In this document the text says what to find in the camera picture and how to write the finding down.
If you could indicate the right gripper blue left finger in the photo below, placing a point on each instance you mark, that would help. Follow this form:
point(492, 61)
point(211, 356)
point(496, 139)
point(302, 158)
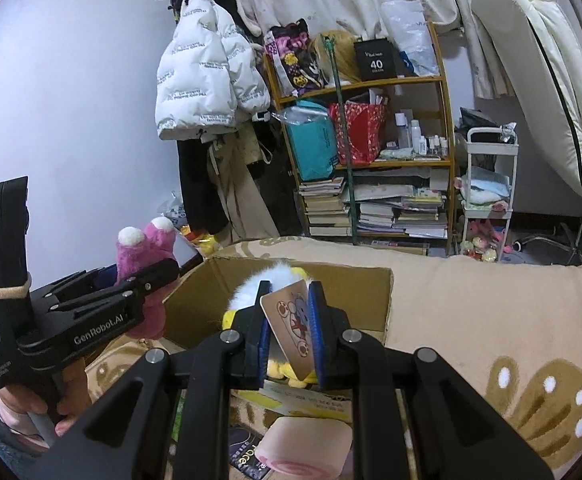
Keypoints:
point(257, 341)

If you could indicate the open cardboard box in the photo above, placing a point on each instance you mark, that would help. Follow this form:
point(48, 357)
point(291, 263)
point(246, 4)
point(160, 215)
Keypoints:
point(205, 300)

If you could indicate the white puffer jacket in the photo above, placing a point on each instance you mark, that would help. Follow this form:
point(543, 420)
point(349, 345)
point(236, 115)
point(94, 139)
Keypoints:
point(208, 78)

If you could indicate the black box labelled 40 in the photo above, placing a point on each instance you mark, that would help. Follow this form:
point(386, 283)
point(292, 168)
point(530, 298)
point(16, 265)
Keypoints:
point(375, 59)

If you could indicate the beige patterned blanket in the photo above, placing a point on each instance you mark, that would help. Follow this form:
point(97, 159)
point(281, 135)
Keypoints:
point(513, 331)

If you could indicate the black tissue pack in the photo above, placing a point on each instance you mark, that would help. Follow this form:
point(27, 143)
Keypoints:
point(242, 443)

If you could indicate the yellow bear plush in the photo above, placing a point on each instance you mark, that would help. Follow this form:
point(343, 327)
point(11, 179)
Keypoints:
point(276, 370)

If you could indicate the pink roll cake plush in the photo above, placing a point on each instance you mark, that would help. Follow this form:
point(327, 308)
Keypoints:
point(306, 448)

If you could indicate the beige hanging coat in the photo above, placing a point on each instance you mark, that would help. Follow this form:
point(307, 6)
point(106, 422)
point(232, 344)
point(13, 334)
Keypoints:
point(248, 217)

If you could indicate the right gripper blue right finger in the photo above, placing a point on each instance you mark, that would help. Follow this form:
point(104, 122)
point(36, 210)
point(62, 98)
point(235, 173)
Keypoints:
point(324, 323)

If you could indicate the green pole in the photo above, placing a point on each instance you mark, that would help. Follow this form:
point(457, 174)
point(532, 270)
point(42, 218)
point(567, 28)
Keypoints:
point(328, 44)

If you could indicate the person's left hand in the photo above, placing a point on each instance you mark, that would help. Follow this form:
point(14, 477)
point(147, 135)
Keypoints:
point(26, 413)

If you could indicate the clear plastic bag on shelf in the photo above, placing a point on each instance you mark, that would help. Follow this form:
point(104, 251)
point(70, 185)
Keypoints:
point(409, 33)

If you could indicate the white rolling cart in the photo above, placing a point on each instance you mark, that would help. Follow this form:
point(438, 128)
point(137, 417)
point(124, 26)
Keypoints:
point(487, 190)

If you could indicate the teal gift bag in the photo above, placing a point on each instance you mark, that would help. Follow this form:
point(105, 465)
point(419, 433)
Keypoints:
point(311, 134)

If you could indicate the wooden bookshelf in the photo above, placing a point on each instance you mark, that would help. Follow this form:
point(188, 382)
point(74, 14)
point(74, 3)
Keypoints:
point(405, 194)

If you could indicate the red gift bag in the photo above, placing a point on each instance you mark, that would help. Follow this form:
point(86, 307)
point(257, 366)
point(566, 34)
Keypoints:
point(366, 124)

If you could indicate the cream reclining chair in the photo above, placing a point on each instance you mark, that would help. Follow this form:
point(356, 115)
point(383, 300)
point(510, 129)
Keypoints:
point(542, 57)

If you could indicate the stack of books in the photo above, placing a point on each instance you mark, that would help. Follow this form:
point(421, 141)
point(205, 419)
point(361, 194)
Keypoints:
point(326, 208)

